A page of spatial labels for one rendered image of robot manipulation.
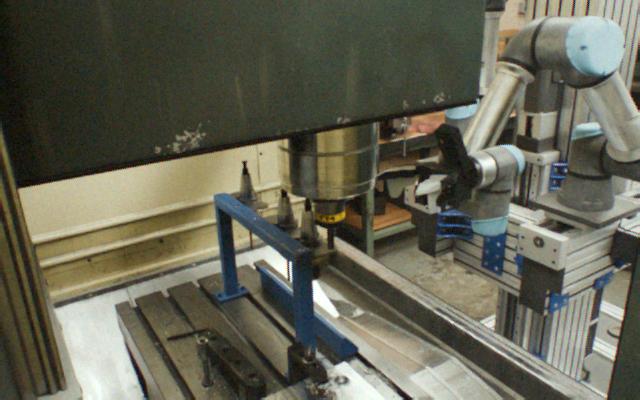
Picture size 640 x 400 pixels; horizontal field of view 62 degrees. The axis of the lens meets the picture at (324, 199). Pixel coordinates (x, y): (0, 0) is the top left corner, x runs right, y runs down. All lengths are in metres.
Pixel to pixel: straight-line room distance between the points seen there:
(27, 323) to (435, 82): 0.58
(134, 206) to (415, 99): 1.24
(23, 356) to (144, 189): 1.32
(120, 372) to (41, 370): 1.19
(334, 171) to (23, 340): 0.44
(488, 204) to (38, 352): 0.91
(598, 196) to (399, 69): 1.01
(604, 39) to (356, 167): 0.66
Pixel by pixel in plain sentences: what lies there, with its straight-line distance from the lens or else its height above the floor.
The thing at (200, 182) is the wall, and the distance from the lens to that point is 1.87.
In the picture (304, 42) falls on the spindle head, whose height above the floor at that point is 1.69.
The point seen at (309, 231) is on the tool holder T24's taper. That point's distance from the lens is 1.20.
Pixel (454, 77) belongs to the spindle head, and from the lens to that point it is 0.81.
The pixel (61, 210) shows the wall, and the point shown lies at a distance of 1.79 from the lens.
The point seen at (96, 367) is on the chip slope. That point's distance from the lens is 1.76.
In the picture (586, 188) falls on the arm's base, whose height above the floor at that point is 1.22.
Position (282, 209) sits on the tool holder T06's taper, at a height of 1.26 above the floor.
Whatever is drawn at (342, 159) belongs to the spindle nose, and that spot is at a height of 1.52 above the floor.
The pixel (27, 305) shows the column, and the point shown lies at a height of 1.51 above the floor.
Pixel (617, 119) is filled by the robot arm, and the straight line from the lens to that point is 1.41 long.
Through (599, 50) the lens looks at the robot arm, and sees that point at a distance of 1.25.
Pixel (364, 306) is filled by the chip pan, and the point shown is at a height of 0.66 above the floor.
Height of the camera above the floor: 1.74
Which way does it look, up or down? 21 degrees down
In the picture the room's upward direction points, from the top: 2 degrees counter-clockwise
